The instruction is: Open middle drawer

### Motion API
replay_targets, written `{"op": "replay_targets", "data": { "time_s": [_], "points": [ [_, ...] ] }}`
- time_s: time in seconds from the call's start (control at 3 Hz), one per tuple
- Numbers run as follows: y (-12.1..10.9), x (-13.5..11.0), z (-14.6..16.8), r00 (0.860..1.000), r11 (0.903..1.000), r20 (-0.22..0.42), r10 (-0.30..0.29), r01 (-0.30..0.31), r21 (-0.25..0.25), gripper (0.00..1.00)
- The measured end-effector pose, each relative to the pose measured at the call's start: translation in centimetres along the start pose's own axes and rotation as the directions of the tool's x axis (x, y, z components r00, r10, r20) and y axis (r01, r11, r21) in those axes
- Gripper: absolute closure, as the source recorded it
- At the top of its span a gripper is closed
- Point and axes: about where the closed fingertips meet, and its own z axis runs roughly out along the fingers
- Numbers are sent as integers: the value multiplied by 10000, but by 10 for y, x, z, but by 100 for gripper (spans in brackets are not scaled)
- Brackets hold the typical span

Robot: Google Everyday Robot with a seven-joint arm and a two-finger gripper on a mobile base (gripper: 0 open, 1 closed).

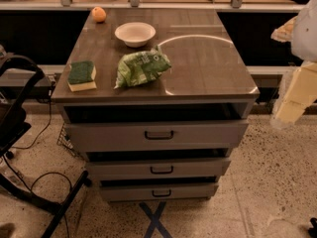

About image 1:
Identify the white bowl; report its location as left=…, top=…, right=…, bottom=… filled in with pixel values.
left=115, top=22, right=156, bottom=48

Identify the wire basket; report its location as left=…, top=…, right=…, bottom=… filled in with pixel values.
left=56, top=125, right=81, bottom=159

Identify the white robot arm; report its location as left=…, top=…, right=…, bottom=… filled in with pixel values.
left=270, top=0, right=317, bottom=129

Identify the grey bottom drawer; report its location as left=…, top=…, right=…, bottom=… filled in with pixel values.
left=100, top=182, right=219, bottom=201

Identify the orange fruit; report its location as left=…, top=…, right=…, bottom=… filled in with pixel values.
left=91, top=7, right=107, bottom=23

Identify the grey drawer cabinet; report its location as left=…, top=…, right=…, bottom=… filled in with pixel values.
left=53, top=9, right=259, bottom=201

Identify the grey top drawer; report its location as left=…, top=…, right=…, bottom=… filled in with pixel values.
left=65, top=120, right=248, bottom=153

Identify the green chip bag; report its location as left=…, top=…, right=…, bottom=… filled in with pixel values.
left=115, top=46, right=171, bottom=88

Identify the green yellow sponge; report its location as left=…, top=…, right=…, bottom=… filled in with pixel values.
left=67, top=60, right=97, bottom=92

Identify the grey drawer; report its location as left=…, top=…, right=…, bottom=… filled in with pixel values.
left=65, top=120, right=248, bottom=153
left=86, top=158, right=230, bottom=180
left=100, top=182, right=219, bottom=201

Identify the black floor cable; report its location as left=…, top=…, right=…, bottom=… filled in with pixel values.
left=0, top=86, right=73, bottom=238

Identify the black chair frame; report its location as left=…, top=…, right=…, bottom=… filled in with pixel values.
left=0, top=53, right=88, bottom=238

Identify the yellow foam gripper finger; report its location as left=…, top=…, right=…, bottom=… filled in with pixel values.
left=270, top=61, right=317, bottom=129

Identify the blue tape cross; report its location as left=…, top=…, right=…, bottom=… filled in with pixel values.
left=139, top=201, right=172, bottom=238

